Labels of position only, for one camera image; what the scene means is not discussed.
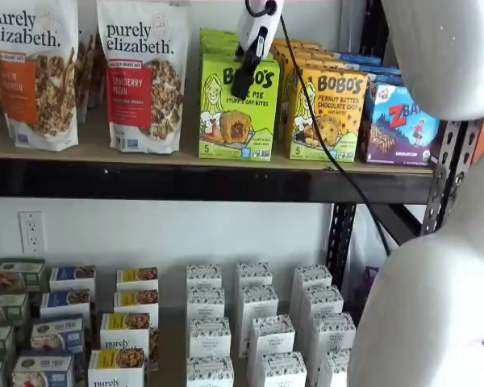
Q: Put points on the white organic pantry box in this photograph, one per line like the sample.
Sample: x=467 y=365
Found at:
x=283 y=371
x=322 y=301
x=205 y=303
x=209 y=338
x=271 y=338
x=312 y=277
x=254 y=273
x=332 y=371
x=209 y=373
x=258 y=302
x=332 y=334
x=203 y=275

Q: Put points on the black metal shelving rack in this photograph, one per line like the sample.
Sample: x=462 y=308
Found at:
x=185 y=185

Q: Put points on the blue purple ZBar box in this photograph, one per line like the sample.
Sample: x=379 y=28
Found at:
x=359 y=58
x=395 y=137
x=387 y=78
x=375 y=68

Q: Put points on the yellow Bobo's peanut butter box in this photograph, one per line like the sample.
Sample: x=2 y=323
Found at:
x=302 y=43
x=306 y=54
x=339 y=121
x=306 y=64

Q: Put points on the yellow label granola box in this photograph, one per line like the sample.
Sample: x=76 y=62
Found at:
x=117 y=369
x=136 y=301
x=125 y=331
x=137 y=277

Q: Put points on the wooden shelf board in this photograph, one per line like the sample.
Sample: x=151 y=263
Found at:
x=93 y=151

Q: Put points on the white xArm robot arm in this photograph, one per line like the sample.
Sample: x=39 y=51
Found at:
x=427 y=302

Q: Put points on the blue label food box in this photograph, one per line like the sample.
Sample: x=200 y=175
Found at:
x=64 y=301
x=56 y=334
x=42 y=371
x=72 y=277

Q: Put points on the orange label granola bag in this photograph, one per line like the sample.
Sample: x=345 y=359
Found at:
x=36 y=80

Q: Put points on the red label granola bag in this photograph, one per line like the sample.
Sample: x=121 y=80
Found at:
x=145 y=80

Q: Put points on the green Bobo's apple pie box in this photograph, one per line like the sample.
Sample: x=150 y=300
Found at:
x=226 y=121
x=219 y=49
x=217 y=33
x=218 y=40

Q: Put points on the white patterned small boxes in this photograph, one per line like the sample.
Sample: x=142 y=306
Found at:
x=171 y=342

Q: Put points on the white wall power outlet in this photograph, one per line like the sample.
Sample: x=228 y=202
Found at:
x=31 y=232

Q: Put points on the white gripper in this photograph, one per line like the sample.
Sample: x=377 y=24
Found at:
x=260 y=24

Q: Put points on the translucent plastic sheet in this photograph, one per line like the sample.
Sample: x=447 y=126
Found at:
x=363 y=242

